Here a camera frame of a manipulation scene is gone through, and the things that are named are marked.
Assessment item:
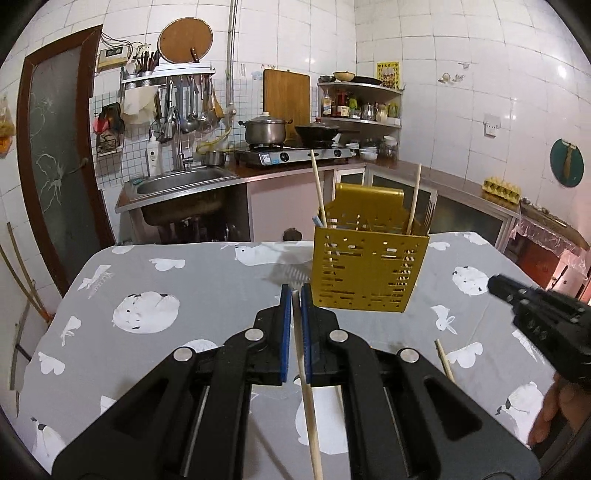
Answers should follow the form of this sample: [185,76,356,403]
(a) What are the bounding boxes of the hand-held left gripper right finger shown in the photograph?
[300,284,542,480]

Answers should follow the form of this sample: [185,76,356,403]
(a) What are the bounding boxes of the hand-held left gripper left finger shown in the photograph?
[51,284,294,480]

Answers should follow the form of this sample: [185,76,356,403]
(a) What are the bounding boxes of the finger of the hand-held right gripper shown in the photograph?
[488,274,539,305]

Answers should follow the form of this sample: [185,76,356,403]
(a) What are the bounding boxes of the wooden chopstick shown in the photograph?
[292,291,324,480]
[406,165,423,234]
[434,339,456,383]
[309,150,329,229]

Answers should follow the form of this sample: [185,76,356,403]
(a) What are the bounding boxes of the green-handled metal fork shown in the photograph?
[421,198,437,235]

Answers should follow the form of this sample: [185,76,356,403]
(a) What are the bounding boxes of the yellow slotted utensil holder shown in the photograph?
[311,182,431,314]

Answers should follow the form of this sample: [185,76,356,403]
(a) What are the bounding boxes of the person's right hand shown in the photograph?
[527,373,581,448]

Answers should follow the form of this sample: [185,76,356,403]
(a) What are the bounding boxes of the kitchen counter cabinets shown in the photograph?
[332,161,520,260]

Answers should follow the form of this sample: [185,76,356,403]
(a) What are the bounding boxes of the yellow egg carton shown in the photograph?
[481,178,522,202]

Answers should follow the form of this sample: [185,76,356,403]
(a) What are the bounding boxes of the grey printed tablecloth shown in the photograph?
[16,231,570,480]

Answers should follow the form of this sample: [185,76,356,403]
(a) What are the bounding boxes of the stack of white bowls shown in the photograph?
[346,136,380,162]

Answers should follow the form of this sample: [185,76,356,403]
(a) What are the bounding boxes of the leaning wooden stick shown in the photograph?
[0,244,52,325]
[7,222,48,320]

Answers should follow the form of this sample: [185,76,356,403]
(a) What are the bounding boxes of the steel kitchen sink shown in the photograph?
[115,165,241,241]

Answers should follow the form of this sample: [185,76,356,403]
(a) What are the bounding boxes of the row of condiment bottles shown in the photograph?
[321,88,400,123]

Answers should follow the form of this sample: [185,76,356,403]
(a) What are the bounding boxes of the steel corner shelf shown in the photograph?
[317,76,404,128]

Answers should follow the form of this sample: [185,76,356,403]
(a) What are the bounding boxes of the black wok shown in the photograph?
[293,117,361,145]

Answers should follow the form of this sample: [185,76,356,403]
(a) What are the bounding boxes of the steel gas stove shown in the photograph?
[233,142,357,168]

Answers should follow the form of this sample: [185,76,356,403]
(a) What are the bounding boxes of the white soap bottle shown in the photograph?
[146,130,164,177]

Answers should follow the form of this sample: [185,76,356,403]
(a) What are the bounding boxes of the steel faucet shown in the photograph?
[166,108,194,172]

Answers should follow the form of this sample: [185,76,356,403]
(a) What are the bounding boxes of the steel cooking pot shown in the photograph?
[238,112,294,145]

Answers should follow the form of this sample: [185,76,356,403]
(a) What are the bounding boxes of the rectangular wooden cutting board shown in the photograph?
[262,68,311,136]

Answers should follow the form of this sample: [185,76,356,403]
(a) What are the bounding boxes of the brown frosted glass door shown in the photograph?
[16,25,116,297]

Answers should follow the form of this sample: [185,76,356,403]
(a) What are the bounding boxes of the row of hanging metal ladles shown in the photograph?
[154,76,227,140]

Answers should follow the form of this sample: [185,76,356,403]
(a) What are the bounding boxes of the red black hanging mitt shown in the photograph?
[93,102,126,153]

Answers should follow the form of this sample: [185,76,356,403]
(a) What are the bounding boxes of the white hanging cloth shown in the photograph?
[122,88,158,125]

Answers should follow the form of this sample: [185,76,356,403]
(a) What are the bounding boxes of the hanging orange plastic bag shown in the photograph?
[0,95,17,156]

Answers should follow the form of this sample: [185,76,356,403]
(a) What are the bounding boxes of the round wooden cutting board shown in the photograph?
[157,17,214,64]

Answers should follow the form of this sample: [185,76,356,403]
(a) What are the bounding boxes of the green round wall board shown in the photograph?
[549,137,585,188]

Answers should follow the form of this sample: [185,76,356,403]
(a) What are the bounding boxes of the yellow wall poster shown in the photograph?
[376,61,400,91]

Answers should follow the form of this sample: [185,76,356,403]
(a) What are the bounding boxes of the steel wall utensil rack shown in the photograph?
[120,65,217,91]

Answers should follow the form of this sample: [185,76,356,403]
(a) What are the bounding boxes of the grey wall pipe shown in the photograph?
[225,0,240,117]

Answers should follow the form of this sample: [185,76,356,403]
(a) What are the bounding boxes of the white wall meter box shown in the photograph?
[96,45,128,70]

